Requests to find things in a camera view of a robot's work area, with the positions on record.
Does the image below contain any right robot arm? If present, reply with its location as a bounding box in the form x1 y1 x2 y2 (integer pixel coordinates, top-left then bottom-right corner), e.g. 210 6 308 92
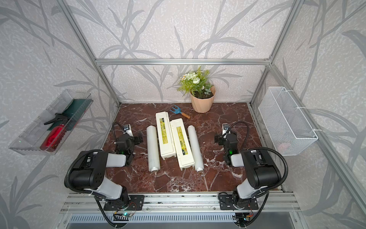
214 134 289 210

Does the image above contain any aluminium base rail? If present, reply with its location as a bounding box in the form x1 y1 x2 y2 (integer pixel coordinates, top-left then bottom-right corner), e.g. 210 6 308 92
60 191 301 214

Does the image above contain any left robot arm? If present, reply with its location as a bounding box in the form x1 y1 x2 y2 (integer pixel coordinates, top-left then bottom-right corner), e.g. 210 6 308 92
64 149 144 211

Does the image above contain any potted green plant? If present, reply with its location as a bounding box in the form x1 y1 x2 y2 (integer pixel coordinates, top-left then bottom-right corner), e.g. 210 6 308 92
177 67 216 114

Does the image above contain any red spray bottle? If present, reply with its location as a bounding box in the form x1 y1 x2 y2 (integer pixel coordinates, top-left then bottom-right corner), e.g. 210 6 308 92
40 124 66 152

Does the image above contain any plastic wrap roll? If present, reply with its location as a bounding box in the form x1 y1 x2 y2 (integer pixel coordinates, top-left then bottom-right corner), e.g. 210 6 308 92
187 126 204 174
146 126 161 173

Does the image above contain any white wrap dispenser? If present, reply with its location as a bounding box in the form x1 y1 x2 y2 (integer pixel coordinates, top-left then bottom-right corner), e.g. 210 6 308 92
155 112 176 160
170 118 195 171

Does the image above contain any white wire mesh basket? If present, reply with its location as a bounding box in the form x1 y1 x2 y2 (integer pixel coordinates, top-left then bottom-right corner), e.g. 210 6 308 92
258 87 318 156

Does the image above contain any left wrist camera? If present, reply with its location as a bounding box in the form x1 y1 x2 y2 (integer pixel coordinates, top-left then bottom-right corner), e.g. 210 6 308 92
123 124 133 137

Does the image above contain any blue garden hand rake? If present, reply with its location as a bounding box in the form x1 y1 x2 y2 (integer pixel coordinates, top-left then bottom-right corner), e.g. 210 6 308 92
170 105 191 119

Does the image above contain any clear plastic wall tray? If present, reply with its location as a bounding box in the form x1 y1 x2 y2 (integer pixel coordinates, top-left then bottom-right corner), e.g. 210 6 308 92
9 90 93 156

